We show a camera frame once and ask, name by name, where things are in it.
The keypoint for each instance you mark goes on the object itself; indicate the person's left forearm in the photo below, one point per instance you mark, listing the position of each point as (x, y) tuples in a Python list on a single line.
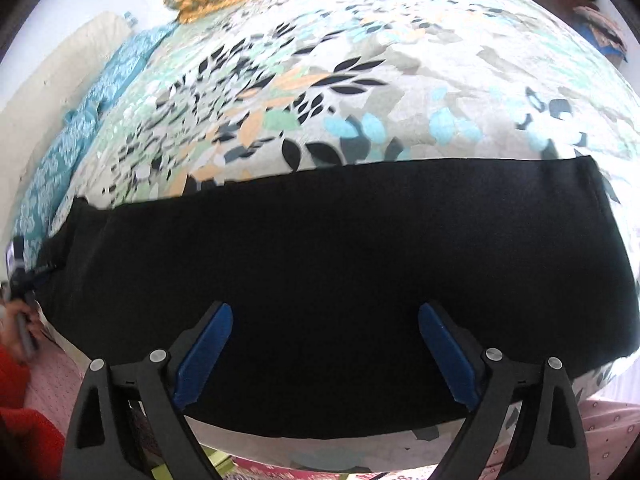
[(12, 372)]

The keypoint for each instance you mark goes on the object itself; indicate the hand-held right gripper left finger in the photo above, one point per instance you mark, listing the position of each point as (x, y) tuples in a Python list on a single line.
[(202, 355)]

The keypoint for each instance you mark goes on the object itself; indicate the yellow-green flat object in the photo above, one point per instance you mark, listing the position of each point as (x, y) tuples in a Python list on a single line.
[(162, 470)]

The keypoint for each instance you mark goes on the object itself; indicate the pink dotted cloth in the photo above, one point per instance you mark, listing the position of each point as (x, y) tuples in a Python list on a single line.
[(612, 435), (55, 380)]

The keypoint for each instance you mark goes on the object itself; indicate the person's left hand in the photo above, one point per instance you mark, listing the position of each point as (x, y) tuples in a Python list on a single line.
[(12, 332)]

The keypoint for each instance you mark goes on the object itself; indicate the person's red fuzzy sweater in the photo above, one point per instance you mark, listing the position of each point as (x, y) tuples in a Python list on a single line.
[(27, 445)]

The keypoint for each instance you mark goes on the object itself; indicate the blue cloth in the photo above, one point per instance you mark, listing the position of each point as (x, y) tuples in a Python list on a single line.
[(610, 50)]

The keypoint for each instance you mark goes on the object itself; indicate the small blue wall fixture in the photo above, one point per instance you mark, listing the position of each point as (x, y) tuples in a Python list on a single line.
[(130, 17)]

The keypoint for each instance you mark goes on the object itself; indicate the floral leaf-print bedsheet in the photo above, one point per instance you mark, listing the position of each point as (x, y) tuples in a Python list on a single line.
[(425, 70)]

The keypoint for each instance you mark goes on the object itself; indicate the blue patterned pillow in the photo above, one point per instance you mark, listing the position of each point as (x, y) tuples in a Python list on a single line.
[(55, 175), (130, 60)]

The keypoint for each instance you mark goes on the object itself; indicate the cream padded headboard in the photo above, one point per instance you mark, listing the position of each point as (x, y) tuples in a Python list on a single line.
[(55, 70)]

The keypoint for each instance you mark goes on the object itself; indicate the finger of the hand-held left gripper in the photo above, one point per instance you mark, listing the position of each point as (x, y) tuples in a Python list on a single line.
[(50, 269)]

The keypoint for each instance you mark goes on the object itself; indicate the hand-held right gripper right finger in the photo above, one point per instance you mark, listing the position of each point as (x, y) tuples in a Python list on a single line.
[(447, 355)]

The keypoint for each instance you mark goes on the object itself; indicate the pile of pink clothes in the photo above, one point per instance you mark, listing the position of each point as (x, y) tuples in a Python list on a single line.
[(602, 25)]

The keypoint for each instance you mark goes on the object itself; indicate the black pants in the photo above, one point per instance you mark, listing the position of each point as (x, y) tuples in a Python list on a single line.
[(320, 260)]

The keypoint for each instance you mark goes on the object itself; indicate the patterned rug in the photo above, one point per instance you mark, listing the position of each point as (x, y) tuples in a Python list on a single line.
[(280, 469)]

